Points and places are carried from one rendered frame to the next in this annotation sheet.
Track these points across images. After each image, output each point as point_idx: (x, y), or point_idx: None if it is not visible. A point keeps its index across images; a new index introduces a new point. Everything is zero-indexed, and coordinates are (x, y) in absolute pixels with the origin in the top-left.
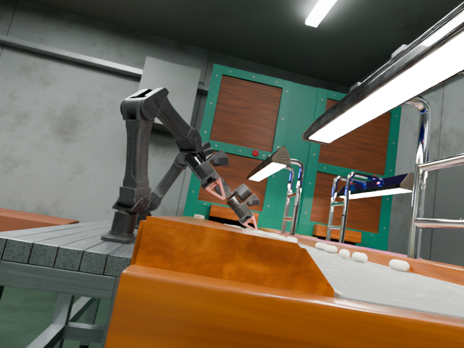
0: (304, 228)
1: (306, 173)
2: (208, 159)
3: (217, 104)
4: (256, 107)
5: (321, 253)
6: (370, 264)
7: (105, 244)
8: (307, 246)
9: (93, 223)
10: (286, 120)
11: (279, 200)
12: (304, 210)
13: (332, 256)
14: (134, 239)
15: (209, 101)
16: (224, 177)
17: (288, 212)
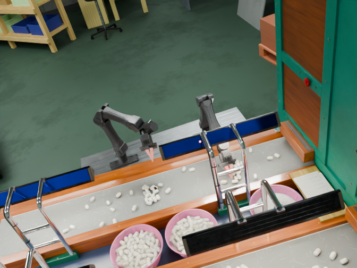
0: (349, 199)
1: (353, 135)
2: (151, 132)
3: (282, 5)
4: (308, 13)
5: (78, 221)
6: (67, 235)
7: (101, 168)
8: (134, 217)
9: (175, 128)
10: (332, 42)
11: (331, 150)
12: (350, 179)
13: (74, 224)
14: (128, 164)
15: (275, 2)
16: (295, 97)
17: (339, 169)
